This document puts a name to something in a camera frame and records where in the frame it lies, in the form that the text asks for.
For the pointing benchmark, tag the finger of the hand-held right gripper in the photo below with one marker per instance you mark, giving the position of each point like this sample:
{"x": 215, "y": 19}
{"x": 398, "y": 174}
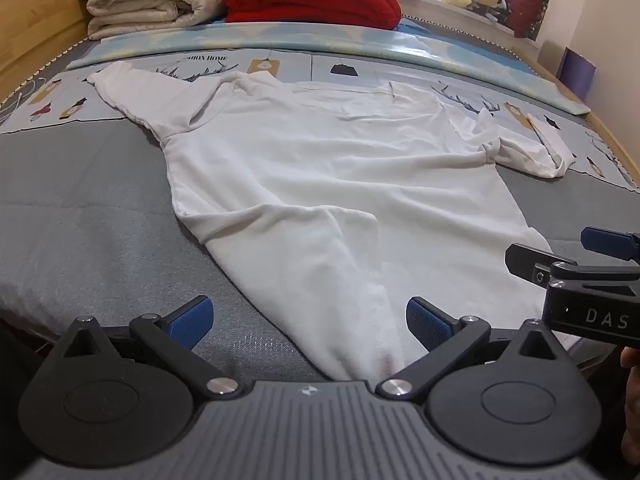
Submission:
{"x": 600, "y": 240}
{"x": 525, "y": 260}

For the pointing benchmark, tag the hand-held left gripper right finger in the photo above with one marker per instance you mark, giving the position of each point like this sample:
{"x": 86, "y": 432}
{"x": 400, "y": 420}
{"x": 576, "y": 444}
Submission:
{"x": 425, "y": 320}

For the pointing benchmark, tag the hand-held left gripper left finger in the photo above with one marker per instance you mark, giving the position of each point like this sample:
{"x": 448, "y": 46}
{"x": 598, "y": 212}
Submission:
{"x": 192, "y": 317}

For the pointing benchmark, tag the white shirt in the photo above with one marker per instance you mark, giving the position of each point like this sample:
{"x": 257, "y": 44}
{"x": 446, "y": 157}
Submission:
{"x": 325, "y": 170}

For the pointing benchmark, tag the person's right hand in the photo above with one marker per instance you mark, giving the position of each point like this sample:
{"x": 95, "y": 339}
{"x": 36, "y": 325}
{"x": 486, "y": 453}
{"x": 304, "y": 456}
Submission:
{"x": 632, "y": 390}

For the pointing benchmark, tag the grey bed cover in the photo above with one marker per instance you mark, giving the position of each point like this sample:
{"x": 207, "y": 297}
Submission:
{"x": 90, "y": 210}

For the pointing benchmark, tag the purple box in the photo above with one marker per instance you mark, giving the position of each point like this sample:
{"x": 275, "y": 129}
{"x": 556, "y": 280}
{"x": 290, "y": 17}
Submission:
{"x": 577, "y": 70}

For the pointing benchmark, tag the dark red cushion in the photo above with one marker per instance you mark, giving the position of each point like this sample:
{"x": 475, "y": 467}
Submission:
{"x": 527, "y": 7}

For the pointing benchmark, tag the deer print bed sheet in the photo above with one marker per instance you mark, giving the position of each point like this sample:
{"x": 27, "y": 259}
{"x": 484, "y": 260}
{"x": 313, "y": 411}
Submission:
{"x": 295, "y": 67}

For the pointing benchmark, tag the white windowsill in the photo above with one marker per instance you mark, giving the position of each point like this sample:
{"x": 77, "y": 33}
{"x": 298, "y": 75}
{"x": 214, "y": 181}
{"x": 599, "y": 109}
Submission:
{"x": 425, "y": 2}

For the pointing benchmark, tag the light blue patterned mat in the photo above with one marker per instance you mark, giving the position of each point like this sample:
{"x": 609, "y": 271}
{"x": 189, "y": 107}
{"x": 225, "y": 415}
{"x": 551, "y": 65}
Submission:
{"x": 350, "y": 40}

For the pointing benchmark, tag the cream folded blanket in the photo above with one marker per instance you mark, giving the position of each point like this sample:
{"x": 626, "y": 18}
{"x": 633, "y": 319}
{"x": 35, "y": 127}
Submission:
{"x": 150, "y": 5}

